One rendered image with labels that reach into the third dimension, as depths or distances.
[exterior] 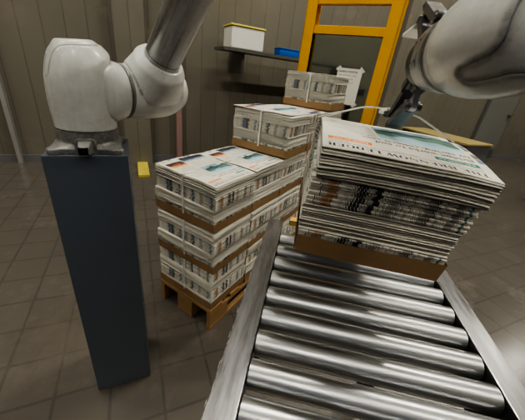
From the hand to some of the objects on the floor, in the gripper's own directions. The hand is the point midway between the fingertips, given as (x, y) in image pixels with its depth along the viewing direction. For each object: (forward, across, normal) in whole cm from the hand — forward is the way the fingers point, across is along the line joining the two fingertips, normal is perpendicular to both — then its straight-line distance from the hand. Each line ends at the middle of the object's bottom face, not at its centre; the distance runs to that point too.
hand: (399, 73), depth 56 cm
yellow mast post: (+221, +113, -26) cm, 250 cm away
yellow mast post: (+196, +113, +35) cm, 229 cm away
